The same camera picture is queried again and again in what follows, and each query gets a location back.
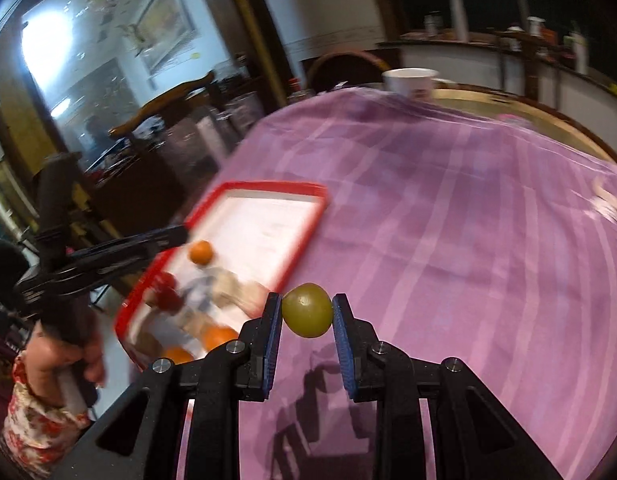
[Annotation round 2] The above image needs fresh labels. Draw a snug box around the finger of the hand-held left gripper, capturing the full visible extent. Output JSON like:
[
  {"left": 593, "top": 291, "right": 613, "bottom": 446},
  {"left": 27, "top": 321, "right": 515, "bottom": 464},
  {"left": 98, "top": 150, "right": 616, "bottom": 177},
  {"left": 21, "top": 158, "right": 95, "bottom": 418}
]
[
  {"left": 68, "top": 225, "right": 190, "bottom": 271},
  {"left": 63, "top": 251, "right": 158, "bottom": 302}
]

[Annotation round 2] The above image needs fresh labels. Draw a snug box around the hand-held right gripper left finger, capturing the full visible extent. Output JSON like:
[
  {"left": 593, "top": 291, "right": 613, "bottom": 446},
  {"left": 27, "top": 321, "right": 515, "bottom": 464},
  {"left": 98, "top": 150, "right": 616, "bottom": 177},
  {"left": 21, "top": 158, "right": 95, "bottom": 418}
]
[{"left": 51, "top": 291, "right": 283, "bottom": 480}]

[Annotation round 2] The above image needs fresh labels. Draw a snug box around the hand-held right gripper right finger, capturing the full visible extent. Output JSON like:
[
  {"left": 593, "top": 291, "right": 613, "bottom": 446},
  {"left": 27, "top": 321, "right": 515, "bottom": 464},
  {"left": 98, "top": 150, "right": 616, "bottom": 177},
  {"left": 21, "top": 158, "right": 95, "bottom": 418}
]
[{"left": 332, "top": 292, "right": 564, "bottom": 480}]

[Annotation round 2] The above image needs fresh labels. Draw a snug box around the green plum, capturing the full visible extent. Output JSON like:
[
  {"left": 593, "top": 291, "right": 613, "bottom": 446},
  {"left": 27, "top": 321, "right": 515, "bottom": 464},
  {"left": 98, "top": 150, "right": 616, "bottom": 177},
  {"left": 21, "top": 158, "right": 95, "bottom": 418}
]
[{"left": 281, "top": 282, "right": 334, "bottom": 339}]

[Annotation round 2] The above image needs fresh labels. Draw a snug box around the small orange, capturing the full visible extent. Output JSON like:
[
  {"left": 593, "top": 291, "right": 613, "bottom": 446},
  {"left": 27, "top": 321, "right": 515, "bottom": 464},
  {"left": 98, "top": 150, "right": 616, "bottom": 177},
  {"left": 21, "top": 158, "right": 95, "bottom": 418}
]
[
  {"left": 163, "top": 346, "right": 195, "bottom": 365},
  {"left": 188, "top": 240, "right": 214, "bottom": 266},
  {"left": 204, "top": 326, "right": 239, "bottom": 353}
]

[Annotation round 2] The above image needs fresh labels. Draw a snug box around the large red tomato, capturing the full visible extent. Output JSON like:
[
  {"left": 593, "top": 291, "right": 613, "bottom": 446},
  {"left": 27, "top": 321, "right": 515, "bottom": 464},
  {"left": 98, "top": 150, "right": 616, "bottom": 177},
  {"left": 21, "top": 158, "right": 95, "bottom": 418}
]
[{"left": 156, "top": 289, "right": 185, "bottom": 313}]

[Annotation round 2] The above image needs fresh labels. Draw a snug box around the off-white lumpy food piece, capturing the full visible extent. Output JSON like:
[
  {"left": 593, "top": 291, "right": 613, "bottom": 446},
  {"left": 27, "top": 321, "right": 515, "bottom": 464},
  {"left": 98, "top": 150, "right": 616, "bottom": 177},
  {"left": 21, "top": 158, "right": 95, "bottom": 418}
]
[{"left": 216, "top": 272, "right": 264, "bottom": 316}]

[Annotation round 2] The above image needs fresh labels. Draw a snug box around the red-rimmed white tray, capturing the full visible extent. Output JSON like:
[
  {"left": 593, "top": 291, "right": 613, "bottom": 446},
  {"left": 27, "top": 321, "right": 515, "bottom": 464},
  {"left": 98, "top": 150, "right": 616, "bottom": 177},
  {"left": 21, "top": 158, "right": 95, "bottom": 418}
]
[{"left": 114, "top": 180, "right": 331, "bottom": 376}]

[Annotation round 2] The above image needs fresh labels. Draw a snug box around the person's left forearm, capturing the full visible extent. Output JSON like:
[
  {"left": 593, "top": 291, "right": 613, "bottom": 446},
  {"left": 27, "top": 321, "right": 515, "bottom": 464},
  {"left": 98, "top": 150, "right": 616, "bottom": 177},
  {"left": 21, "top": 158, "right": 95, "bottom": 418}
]
[{"left": 0, "top": 355, "right": 92, "bottom": 478}]

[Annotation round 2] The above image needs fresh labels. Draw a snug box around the person's left hand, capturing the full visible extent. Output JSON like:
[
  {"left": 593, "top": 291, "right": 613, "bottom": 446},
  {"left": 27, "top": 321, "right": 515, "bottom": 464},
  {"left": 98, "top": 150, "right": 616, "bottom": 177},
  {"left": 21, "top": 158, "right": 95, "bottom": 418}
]
[{"left": 27, "top": 319, "right": 106, "bottom": 405}]

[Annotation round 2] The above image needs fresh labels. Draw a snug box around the wooden armchair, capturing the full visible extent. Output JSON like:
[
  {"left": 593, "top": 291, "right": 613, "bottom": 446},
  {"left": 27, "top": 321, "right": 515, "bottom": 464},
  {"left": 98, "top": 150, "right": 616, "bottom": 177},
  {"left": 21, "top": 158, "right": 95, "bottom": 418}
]
[{"left": 108, "top": 71, "right": 216, "bottom": 138}]

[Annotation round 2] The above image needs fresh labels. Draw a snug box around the purple star-print tablecloth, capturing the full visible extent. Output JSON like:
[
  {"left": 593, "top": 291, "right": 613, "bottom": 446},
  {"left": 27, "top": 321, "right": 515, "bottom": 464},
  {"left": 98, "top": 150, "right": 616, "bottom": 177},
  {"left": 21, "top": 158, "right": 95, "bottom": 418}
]
[{"left": 176, "top": 85, "right": 617, "bottom": 480}]

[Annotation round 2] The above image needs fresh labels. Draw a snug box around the wicker hoop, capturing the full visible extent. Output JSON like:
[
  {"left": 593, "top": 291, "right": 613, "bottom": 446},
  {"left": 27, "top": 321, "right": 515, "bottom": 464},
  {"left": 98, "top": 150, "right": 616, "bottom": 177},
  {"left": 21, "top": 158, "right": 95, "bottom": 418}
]
[{"left": 308, "top": 50, "right": 391, "bottom": 92}]

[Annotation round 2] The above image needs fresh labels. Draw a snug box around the white mug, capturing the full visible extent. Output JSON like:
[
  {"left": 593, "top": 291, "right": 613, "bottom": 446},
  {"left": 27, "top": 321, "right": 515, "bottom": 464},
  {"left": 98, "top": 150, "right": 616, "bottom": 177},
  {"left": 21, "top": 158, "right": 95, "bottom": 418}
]
[{"left": 382, "top": 67, "right": 441, "bottom": 100}]

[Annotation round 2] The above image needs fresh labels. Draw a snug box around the white cloth piece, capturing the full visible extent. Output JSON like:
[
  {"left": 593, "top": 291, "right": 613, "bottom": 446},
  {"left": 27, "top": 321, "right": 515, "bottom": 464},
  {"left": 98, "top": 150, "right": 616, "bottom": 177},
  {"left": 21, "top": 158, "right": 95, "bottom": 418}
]
[{"left": 591, "top": 177, "right": 617, "bottom": 223}]

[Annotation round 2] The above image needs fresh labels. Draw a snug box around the white counter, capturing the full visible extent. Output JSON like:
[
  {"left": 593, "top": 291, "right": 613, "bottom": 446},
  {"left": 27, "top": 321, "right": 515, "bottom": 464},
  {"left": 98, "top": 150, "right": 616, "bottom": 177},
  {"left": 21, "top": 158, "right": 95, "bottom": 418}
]
[{"left": 378, "top": 32, "right": 617, "bottom": 126}]

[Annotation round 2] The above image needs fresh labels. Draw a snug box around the dark wooden chair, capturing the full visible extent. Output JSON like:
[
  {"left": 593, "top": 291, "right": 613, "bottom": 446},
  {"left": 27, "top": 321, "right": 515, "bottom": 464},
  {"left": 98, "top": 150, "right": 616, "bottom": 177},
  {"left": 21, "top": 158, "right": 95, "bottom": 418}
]
[{"left": 493, "top": 30, "right": 544, "bottom": 98}]

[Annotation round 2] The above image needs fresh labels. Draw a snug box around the white paper roll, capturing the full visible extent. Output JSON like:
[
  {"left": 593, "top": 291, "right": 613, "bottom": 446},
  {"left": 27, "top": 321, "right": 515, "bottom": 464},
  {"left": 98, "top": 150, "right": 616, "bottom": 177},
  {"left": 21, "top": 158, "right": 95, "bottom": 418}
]
[{"left": 448, "top": 0, "right": 470, "bottom": 41}]

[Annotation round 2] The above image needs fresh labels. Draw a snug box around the white tumbler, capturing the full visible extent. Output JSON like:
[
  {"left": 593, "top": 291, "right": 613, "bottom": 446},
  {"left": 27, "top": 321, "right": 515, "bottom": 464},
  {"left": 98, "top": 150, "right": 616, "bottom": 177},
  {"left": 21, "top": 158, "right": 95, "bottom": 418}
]
[{"left": 572, "top": 22, "right": 589, "bottom": 75}]

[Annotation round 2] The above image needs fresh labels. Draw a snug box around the framed wall picture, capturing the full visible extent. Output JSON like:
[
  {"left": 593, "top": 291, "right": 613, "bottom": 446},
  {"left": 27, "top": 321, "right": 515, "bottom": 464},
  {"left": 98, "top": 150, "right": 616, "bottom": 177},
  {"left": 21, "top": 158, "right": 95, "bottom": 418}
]
[{"left": 136, "top": 0, "right": 198, "bottom": 77}]

